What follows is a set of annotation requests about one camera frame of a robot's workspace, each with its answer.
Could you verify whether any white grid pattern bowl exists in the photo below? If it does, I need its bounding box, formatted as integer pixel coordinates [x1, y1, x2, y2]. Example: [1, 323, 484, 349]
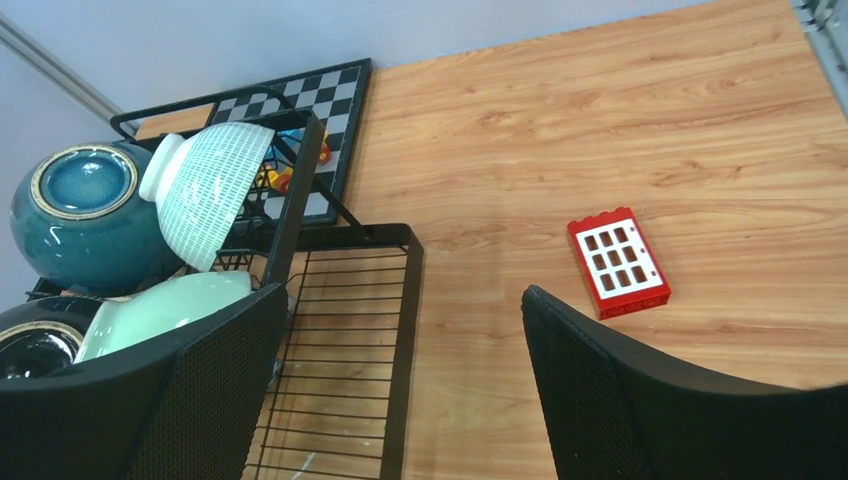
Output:
[138, 122, 275, 272]

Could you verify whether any aluminium frame post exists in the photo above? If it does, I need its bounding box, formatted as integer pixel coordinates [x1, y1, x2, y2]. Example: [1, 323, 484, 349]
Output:
[1, 14, 124, 123]
[789, 0, 847, 117]

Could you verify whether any pale green celadon bowl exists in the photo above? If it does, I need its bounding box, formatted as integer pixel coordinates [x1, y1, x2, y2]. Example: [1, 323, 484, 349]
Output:
[74, 270, 252, 363]

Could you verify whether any teal glazed large bowl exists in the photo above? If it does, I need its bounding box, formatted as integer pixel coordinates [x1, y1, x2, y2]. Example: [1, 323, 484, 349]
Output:
[10, 141, 184, 297]

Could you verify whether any aluminium frame post right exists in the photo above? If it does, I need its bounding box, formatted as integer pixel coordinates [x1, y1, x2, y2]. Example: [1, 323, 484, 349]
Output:
[789, 0, 847, 117]

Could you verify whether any red toy window brick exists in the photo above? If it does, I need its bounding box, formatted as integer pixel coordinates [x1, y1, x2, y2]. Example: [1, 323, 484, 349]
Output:
[567, 207, 671, 321]

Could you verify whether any black wire dish rack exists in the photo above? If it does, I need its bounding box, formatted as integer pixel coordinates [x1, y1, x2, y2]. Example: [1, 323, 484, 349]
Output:
[26, 86, 425, 480]

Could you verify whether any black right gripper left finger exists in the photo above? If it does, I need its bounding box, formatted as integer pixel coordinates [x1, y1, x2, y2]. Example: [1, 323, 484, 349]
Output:
[1, 283, 289, 479]

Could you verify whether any aluminium frame post left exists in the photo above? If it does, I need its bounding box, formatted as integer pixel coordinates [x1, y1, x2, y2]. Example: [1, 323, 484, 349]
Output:
[1, 14, 124, 123]

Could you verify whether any black and white chessboard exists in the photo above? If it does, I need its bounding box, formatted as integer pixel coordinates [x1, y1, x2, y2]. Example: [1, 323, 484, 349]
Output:
[134, 58, 373, 228]

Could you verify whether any black patterned rim bowl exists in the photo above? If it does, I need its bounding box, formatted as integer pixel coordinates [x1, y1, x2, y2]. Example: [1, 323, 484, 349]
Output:
[1, 296, 102, 380]

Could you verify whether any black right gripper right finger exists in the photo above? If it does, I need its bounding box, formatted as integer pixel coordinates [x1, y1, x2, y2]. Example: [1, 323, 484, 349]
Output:
[521, 285, 847, 479]

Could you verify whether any blue yellow toy brick car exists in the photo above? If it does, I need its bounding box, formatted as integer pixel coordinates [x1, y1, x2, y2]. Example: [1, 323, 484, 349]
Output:
[254, 129, 303, 196]

